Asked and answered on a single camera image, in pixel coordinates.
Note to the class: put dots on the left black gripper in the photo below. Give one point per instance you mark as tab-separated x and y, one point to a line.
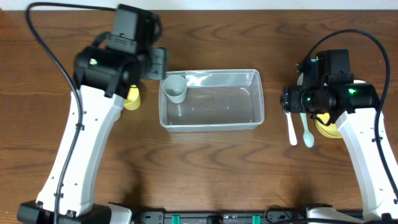
161	63

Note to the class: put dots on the grey plastic cup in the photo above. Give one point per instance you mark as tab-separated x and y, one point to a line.
175	87

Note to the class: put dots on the yellow plastic cup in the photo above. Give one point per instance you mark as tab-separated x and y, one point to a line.
133	100

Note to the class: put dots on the yellow plastic bowl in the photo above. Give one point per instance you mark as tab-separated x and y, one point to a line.
330	131

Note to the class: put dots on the mint green plastic spoon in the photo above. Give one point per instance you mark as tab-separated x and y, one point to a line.
308	137

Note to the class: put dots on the pink plastic fork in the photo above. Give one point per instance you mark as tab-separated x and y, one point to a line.
291	130

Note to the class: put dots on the grey plastic bowl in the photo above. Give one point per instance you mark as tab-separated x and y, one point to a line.
300	80

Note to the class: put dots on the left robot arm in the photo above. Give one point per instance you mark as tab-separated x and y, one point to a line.
104	72

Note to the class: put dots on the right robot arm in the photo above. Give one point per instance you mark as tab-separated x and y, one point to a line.
328	86

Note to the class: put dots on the clear plastic container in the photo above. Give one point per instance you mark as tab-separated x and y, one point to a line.
216	100

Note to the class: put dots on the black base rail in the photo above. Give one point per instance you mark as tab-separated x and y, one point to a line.
269	216

